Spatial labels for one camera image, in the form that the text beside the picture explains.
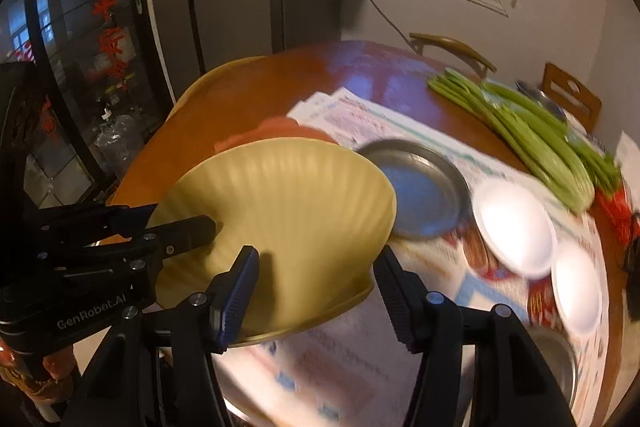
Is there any clear plastic water bottle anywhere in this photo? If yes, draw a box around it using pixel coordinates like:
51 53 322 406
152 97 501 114
95 104 145 175

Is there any small red decoration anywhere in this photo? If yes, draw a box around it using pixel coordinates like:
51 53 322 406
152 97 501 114
39 97 57 135

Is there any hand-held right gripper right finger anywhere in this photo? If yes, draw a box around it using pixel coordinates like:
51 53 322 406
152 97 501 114
372 246 578 427

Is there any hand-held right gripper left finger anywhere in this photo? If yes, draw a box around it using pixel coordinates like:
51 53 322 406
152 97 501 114
62 246 261 427

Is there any white tissue paper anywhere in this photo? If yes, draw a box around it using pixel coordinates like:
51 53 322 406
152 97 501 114
615 129 640 188

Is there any steel plate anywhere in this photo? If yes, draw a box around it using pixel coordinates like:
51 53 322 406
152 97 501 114
356 139 472 242

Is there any steel basin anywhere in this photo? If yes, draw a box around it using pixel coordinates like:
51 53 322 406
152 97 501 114
515 79 568 120

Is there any yellow ribbed plate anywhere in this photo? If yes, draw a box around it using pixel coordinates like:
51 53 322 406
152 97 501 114
147 138 398 349

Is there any wooden chair with cutout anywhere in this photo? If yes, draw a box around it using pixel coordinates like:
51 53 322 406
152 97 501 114
542 63 602 132

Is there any celery bunch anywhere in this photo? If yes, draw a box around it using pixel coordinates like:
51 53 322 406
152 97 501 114
427 69 596 215
482 79 623 198

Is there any thin wall cable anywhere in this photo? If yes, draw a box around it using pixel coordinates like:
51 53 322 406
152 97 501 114
342 0 423 55

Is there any white bowl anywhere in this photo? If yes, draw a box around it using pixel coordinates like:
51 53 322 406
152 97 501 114
472 179 558 279
551 239 603 339

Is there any long red knot decoration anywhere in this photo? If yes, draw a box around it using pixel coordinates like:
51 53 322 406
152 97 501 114
91 0 132 82

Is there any orange plate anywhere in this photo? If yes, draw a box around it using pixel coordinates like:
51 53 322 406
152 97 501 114
214 116 341 154

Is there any red tissue pack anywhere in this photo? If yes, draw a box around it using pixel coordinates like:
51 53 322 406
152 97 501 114
594 184 637 248

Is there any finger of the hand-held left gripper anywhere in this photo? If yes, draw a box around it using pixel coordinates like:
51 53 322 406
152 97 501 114
35 204 158 240
127 215 217 270

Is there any printed newspaper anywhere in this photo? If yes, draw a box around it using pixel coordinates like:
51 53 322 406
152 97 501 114
215 87 608 427

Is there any curved wooden chair back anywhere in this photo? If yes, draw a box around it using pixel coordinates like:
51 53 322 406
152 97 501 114
409 32 497 75

